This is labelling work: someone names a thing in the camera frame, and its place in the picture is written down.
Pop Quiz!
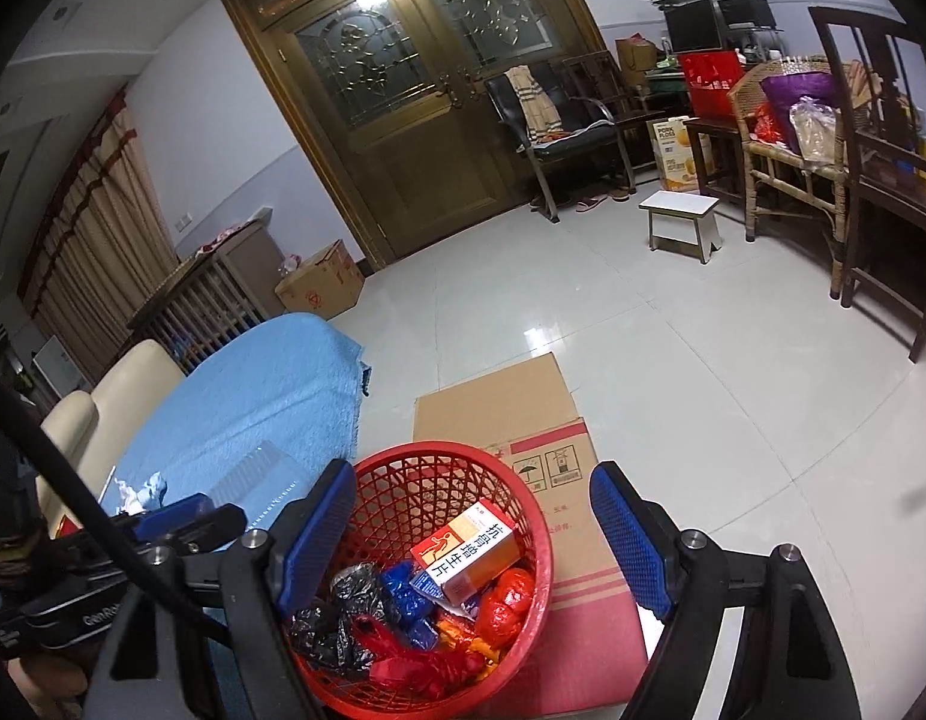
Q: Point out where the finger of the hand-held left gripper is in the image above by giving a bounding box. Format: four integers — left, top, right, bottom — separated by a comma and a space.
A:
125, 493, 214, 542
167, 504, 248, 557

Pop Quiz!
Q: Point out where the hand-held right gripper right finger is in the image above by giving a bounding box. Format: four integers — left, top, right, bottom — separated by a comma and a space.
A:
589, 461, 863, 720

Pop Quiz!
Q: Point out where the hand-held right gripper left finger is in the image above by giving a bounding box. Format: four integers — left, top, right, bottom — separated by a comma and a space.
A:
95, 459, 359, 720

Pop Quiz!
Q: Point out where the red plastic basket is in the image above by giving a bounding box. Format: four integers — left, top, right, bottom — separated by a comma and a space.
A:
283, 441, 552, 717

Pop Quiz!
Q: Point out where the black plastic bag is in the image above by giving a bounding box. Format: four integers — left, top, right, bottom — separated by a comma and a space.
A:
290, 562, 393, 680

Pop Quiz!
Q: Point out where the blue silver foil packet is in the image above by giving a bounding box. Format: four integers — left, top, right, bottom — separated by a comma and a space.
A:
379, 561, 441, 653

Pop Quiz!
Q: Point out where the white and orange medicine box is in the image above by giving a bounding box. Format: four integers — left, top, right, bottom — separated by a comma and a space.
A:
410, 499, 522, 605

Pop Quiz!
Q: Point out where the red plastic bag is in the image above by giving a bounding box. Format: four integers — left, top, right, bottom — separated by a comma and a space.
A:
354, 615, 501, 698

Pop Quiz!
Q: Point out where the person's left hand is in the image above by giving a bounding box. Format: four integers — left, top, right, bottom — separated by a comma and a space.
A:
5, 656, 93, 720

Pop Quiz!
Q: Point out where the crumpled clear white wrapper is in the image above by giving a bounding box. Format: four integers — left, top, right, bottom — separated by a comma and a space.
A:
114, 471, 172, 515

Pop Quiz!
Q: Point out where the clear plastic tray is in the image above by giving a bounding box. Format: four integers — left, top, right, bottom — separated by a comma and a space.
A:
208, 439, 306, 511

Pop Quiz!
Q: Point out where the orange-red plastic bag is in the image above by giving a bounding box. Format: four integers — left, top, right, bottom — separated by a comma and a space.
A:
478, 568, 537, 650

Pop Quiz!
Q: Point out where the cream leather sofa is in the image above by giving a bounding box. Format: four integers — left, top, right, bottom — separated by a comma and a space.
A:
39, 339, 187, 518

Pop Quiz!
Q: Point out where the flat cardboard sheet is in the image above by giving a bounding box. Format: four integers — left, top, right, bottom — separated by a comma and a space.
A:
413, 351, 651, 710

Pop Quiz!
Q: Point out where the white air conditioner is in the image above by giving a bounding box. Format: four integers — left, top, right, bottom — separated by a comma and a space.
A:
32, 337, 85, 402

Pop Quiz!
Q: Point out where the wooden radiator cover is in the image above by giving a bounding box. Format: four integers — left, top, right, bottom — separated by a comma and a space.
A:
129, 221, 291, 361

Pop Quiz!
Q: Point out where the brown cardboard box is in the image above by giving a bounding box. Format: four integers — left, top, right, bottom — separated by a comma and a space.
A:
274, 240, 366, 320

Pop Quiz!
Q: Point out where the beige curtain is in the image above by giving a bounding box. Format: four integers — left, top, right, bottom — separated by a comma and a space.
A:
17, 94, 179, 383

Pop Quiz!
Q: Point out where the white stool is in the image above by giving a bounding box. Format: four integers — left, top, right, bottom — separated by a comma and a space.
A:
639, 191, 723, 265

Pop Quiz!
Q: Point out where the wooden double door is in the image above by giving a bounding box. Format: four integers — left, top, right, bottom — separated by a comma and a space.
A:
221, 0, 606, 265

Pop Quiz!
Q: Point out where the yellow printed carton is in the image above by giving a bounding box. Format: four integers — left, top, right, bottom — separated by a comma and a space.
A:
647, 115, 715, 192

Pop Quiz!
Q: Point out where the black armchair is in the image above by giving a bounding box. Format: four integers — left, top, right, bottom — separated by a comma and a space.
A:
484, 64, 638, 223

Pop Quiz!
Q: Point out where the wicker chair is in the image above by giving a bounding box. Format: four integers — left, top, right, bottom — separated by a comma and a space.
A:
727, 56, 858, 297

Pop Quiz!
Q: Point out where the dark wooden side table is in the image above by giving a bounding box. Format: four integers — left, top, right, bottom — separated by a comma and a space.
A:
684, 116, 749, 207

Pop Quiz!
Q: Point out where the tall dark wooden chair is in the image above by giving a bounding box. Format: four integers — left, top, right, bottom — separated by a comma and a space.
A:
808, 6, 926, 365

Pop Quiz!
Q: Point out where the striped beige towel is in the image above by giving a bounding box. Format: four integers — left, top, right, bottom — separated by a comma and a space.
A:
506, 66, 561, 142

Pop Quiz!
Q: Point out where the clear plastic bag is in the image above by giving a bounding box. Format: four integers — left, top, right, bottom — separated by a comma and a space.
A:
789, 96, 843, 166

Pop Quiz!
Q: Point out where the red gift bag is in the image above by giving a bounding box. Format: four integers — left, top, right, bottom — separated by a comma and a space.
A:
677, 51, 745, 121

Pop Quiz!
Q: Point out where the dark wooden armchair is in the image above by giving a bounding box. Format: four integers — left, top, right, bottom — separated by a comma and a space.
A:
560, 51, 659, 173

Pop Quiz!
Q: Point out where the purple bag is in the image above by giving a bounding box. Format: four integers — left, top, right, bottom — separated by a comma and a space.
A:
759, 71, 839, 155

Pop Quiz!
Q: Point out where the brown paper bag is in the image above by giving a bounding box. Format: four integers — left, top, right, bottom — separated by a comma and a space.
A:
617, 34, 659, 83

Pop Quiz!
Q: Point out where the black monitor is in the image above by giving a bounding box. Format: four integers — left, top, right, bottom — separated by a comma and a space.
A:
664, 0, 726, 53

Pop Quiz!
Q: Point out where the black cable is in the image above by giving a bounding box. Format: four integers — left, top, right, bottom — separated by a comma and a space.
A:
0, 371, 232, 647

